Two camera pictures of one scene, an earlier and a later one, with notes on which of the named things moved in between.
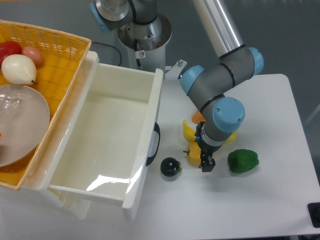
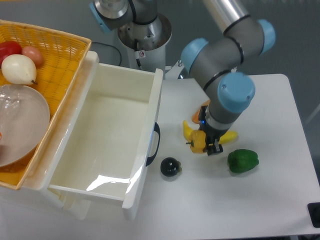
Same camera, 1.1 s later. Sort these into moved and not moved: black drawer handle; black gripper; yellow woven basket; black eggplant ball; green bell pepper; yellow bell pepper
Moved: yellow bell pepper; black gripper
Not moved: black drawer handle; yellow woven basket; green bell pepper; black eggplant ball
